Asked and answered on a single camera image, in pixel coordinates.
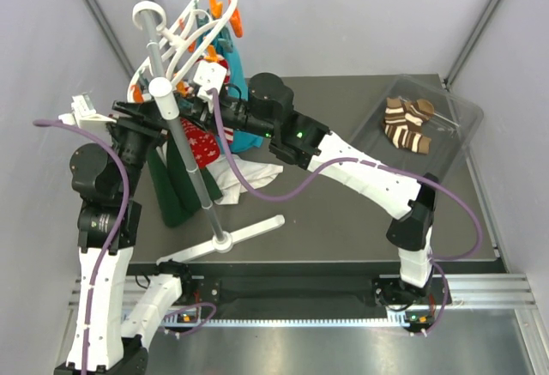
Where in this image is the white cloth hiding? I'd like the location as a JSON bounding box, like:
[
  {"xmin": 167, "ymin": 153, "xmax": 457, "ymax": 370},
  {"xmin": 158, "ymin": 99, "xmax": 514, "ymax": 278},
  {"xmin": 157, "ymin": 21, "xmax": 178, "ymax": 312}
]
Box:
[{"xmin": 156, "ymin": 142, "xmax": 284, "ymax": 207}]

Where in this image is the red white striped sock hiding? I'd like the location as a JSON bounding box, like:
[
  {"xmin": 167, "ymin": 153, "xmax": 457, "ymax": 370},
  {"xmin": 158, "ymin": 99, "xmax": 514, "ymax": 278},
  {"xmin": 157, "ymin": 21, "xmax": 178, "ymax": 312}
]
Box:
[{"xmin": 192, "ymin": 59, "xmax": 228, "ymax": 131}]

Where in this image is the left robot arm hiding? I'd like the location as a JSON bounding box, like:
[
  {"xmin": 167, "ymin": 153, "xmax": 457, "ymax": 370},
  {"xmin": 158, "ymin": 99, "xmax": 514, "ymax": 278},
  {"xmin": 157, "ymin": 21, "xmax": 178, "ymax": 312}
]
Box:
[{"xmin": 54, "ymin": 94, "xmax": 195, "ymax": 374}]

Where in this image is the orange clothes peg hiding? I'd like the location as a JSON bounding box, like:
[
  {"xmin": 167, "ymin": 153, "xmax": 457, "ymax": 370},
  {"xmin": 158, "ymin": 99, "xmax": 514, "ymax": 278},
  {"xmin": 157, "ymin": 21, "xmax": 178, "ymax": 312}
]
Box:
[{"xmin": 203, "ymin": 45, "xmax": 220, "ymax": 63}]

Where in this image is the white round clip hanger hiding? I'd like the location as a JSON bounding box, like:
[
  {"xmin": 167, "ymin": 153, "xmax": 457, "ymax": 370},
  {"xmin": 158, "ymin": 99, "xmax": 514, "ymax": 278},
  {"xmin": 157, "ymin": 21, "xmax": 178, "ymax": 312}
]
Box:
[{"xmin": 132, "ymin": 0, "xmax": 238, "ymax": 88}]

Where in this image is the dark green cloth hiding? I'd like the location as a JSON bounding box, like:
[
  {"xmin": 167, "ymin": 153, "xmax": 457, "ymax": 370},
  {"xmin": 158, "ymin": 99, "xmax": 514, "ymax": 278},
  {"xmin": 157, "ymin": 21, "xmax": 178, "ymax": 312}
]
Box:
[{"xmin": 147, "ymin": 138, "xmax": 202, "ymax": 228}]

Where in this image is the orange peg on teal cloth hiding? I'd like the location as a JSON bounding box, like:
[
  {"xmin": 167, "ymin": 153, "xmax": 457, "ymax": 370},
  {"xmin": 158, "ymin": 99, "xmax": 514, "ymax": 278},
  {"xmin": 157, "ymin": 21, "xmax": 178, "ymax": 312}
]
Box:
[{"xmin": 229, "ymin": 8, "xmax": 244, "ymax": 39}]

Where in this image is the near white stand foot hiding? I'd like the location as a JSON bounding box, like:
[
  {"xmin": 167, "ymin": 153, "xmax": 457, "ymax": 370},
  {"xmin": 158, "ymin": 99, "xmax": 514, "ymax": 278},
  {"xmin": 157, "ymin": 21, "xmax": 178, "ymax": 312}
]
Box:
[{"xmin": 156, "ymin": 215, "xmax": 286, "ymax": 265}]

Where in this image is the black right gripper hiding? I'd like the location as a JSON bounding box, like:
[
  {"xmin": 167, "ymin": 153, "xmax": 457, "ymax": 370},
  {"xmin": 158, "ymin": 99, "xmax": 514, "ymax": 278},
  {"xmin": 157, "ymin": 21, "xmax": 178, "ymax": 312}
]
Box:
[{"xmin": 177, "ymin": 94, "xmax": 275, "ymax": 142}]

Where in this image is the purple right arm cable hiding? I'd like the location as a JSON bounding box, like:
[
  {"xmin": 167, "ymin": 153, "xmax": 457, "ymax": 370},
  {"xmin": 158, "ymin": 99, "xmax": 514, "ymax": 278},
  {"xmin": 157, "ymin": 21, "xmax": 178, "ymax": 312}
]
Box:
[{"xmin": 208, "ymin": 88, "xmax": 484, "ymax": 336}]

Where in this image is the near grey stand pole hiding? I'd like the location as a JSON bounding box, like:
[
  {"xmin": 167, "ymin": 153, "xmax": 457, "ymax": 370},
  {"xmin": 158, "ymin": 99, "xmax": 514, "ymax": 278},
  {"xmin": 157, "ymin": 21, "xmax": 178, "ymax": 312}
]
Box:
[{"xmin": 140, "ymin": 9, "xmax": 223, "ymax": 239}]

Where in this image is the teal green clothes peg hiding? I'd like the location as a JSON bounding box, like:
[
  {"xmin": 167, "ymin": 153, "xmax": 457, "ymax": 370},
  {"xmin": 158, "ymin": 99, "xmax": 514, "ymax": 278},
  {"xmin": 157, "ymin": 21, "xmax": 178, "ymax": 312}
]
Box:
[{"xmin": 214, "ymin": 37, "xmax": 234, "ymax": 57}]

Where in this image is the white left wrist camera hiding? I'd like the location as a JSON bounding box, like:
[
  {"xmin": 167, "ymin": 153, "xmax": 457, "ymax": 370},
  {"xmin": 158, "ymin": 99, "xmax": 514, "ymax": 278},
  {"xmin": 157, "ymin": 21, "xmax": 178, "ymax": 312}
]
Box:
[{"xmin": 58, "ymin": 93, "xmax": 117, "ymax": 132}]

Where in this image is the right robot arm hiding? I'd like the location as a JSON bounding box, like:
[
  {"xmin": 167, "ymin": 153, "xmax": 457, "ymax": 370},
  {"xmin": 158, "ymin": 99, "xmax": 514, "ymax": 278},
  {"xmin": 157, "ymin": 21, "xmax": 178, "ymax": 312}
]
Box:
[{"xmin": 187, "ymin": 66, "xmax": 437, "ymax": 304}]

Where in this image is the clear plastic bin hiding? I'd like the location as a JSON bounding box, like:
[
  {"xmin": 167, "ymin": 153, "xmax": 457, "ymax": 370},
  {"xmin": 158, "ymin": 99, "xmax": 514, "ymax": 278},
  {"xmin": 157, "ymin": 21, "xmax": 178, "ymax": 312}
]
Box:
[{"xmin": 349, "ymin": 75, "xmax": 484, "ymax": 184}]

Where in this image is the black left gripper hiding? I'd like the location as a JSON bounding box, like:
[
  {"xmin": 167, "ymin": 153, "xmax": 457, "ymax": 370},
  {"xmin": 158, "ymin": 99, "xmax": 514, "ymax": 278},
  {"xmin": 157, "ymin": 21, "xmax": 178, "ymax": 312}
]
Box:
[{"xmin": 107, "ymin": 90, "xmax": 183, "ymax": 197}]

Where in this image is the brown striped sock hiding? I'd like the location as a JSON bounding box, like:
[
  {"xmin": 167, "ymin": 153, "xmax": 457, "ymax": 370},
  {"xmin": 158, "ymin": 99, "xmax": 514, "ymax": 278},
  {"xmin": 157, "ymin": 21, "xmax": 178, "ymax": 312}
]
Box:
[{"xmin": 382, "ymin": 97, "xmax": 435, "ymax": 154}]

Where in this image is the aluminium frame rail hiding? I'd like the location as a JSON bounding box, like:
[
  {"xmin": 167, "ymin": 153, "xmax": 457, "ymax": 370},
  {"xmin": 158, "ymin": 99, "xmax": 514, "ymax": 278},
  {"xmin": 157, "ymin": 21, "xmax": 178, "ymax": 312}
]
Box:
[{"xmin": 68, "ymin": 274, "xmax": 540, "ymax": 329}]

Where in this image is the teal blue cloth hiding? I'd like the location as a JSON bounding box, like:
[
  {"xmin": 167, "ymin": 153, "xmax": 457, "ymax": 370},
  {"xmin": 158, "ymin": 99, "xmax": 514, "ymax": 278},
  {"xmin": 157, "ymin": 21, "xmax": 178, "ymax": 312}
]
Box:
[{"xmin": 180, "ymin": 24, "xmax": 262, "ymax": 154}]

